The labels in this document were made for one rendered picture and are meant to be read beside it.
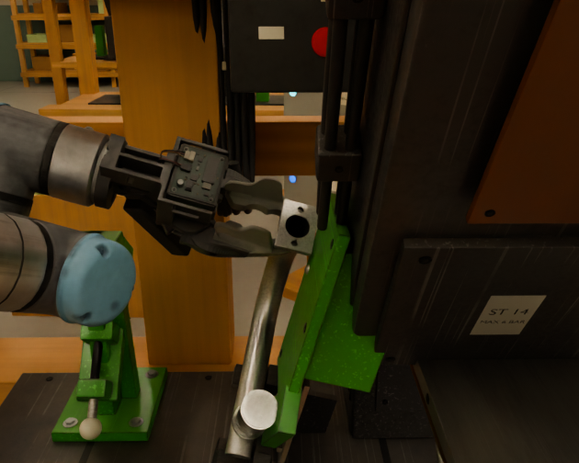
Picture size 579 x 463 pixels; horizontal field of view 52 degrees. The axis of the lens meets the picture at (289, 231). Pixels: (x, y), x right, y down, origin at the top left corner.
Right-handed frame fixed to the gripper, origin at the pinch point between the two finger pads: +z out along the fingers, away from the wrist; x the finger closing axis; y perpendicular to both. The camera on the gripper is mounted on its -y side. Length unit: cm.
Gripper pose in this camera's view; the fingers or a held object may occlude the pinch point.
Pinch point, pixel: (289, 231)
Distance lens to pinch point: 64.3
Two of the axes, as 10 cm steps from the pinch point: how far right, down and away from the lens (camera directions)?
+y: 2.3, -3.4, -9.1
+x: 1.9, -9.0, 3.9
